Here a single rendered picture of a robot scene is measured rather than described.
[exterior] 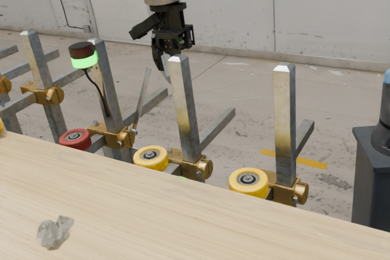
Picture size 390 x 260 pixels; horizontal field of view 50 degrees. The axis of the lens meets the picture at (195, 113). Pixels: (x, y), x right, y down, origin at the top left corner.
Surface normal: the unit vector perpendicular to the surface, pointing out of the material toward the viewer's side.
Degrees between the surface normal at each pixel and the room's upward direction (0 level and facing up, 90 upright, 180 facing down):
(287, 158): 90
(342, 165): 0
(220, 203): 0
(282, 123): 90
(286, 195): 90
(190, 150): 90
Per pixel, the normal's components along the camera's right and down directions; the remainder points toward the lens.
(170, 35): -0.50, 0.46
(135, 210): -0.12, -0.88
